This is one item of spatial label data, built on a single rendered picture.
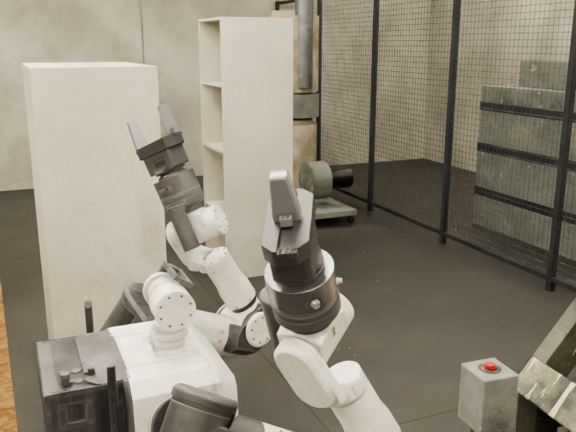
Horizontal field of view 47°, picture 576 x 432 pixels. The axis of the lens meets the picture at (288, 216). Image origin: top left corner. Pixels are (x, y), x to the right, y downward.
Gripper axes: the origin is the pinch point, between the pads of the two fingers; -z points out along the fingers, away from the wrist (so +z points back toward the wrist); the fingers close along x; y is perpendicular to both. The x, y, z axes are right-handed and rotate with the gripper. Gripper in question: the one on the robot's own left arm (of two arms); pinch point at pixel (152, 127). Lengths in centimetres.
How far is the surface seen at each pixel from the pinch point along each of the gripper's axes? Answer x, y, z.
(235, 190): -261, -284, 35
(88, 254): -193, -97, 29
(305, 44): -296, -503, -71
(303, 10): -285, -505, -102
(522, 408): 10, -86, 119
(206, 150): -302, -312, -4
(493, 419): 10, -67, 111
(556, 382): 25, -83, 110
